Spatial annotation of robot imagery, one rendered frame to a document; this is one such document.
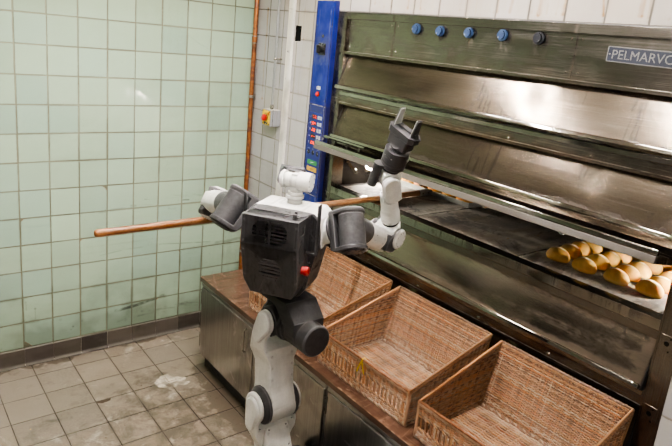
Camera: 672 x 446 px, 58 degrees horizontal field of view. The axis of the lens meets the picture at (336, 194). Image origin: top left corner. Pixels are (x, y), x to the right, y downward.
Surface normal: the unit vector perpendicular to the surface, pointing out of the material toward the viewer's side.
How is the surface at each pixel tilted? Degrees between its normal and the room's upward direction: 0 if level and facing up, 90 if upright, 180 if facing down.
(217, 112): 90
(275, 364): 82
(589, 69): 88
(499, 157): 70
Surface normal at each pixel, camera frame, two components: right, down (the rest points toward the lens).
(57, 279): 0.61, 0.26
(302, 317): 0.50, -0.50
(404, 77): -0.71, -0.26
